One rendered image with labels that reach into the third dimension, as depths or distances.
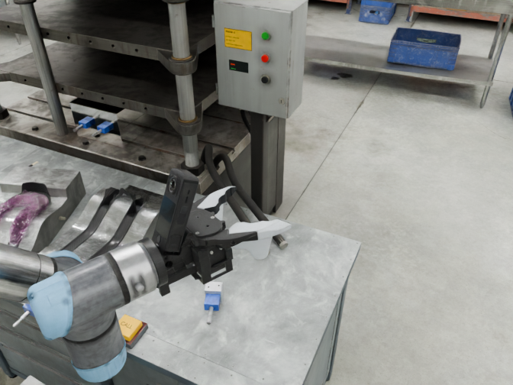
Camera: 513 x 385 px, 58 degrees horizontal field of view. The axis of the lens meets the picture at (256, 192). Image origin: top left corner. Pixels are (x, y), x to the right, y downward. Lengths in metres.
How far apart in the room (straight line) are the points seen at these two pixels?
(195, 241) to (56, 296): 0.19
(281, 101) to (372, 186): 1.71
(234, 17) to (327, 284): 0.96
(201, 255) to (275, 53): 1.14
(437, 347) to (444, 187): 1.36
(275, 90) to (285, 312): 0.80
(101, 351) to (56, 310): 0.11
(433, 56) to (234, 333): 3.71
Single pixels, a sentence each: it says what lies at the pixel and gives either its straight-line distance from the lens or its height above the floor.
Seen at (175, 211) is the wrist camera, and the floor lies 1.51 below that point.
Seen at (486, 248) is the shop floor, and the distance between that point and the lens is 3.07.
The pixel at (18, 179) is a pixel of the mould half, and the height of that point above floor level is 0.91.
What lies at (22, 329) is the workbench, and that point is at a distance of 1.97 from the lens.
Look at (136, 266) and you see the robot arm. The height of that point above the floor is 1.47.
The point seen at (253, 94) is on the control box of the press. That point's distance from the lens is 1.79.
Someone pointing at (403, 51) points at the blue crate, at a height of 0.38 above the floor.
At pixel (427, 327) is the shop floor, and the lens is 2.53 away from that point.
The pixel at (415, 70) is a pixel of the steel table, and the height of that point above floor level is 0.25.
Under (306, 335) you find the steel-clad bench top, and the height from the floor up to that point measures 0.80.
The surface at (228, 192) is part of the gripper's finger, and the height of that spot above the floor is 1.45.
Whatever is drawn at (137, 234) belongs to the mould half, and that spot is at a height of 0.90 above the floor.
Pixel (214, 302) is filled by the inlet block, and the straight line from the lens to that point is 1.39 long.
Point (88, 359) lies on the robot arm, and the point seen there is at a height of 1.35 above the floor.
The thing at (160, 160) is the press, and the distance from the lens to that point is 2.10.
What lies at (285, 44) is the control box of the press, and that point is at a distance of 1.67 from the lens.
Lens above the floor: 1.91
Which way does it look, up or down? 37 degrees down
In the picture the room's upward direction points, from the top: straight up
